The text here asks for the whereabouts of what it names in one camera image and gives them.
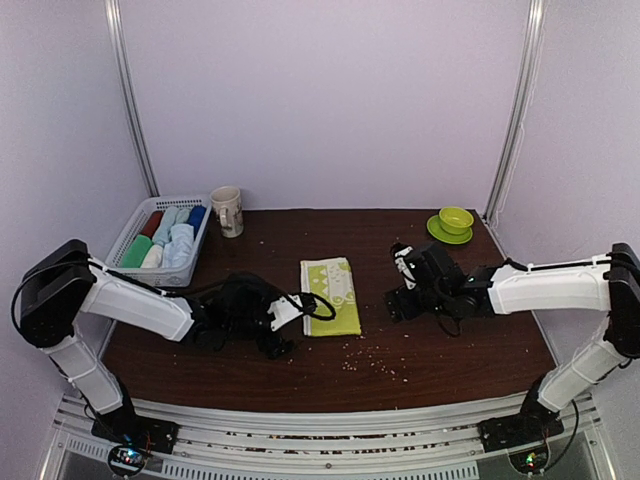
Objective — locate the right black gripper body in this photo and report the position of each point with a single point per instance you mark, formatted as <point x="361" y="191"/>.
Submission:
<point x="431" y="302"/>

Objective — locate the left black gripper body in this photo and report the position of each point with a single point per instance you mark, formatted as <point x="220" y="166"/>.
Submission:
<point x="274" y="347"/>

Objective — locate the yellow green patterned towel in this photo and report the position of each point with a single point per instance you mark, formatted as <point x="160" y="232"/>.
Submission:
<point x="332" y="280"/>

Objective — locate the light blue towel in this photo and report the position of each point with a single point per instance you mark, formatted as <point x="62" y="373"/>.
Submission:
<point x="176" y="253"/>
<point x="162" y="234"/>

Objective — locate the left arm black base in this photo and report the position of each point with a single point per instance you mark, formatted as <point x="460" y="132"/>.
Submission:
<point x="144" y="433"/>

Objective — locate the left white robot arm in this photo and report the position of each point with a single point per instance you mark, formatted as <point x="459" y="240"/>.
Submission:
<point x="70" y="281"/>

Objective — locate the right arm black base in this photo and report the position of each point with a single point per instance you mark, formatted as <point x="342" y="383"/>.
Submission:
<point x="509" y="432"/>

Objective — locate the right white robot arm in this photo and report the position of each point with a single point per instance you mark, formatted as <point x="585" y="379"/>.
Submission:
<point x="598" y="295"/>

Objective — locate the green cup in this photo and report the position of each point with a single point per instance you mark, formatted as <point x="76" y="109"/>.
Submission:
<point x="455" y="220"/>

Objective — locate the rolled white towel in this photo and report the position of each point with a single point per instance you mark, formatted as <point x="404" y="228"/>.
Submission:
<point x="153" y="258"/>

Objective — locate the beige ceramic mug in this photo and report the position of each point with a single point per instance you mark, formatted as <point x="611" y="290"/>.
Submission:
<point x="227" y="205"/>

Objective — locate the rolled dark blue towel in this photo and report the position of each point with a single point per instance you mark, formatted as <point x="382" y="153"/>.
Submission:
<point x="196" y="217"/>

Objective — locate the white plastic basket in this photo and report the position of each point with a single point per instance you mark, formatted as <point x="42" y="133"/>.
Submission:
<point x="159" y="277"/>

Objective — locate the rolled pale teal towel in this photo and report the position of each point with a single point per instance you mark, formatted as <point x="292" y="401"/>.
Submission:
<point x="182" y="216"/>

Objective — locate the rolled green towel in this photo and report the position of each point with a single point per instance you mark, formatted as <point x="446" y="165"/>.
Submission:
<point x="136" y="252"/>

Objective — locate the rolled light blue towel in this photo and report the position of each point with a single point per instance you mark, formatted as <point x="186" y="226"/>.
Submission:
<point x="162" y="234"/>

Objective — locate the rolled brown towel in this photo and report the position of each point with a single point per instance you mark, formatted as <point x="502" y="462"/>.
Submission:
<point x="152" y="224"/>

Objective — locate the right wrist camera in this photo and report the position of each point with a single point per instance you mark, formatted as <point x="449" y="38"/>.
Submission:
<point x="409" y="264"/>

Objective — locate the aluminium front rail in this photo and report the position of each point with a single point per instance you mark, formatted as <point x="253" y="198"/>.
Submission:
<point x="422" y="443"/>

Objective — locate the right aluminium frame post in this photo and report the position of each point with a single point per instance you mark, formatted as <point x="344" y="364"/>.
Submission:
<point x="522" y="97"/>

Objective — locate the aluminium frame post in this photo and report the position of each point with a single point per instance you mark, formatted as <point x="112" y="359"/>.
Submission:
<point x="133" y="119"/>
<point x="522" y="97"/>

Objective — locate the left aluminium frame post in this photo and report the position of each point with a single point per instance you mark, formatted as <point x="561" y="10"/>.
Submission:
<point x="133" y="119"/>

